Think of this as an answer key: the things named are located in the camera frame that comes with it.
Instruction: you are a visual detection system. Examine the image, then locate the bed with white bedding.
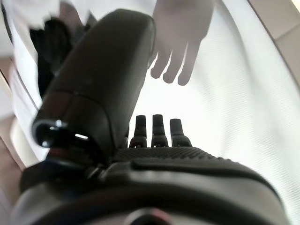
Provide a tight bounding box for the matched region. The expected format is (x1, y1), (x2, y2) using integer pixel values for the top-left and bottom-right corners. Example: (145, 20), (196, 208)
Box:
(4, 0), (300, 211)

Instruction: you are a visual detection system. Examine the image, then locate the black garment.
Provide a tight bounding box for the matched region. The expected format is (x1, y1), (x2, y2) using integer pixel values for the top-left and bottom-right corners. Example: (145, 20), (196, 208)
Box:
(29, 18), (71, 95)

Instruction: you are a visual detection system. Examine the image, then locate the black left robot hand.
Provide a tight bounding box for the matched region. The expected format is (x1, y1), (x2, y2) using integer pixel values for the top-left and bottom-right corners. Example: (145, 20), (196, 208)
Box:
(9, 8), (291, 225)

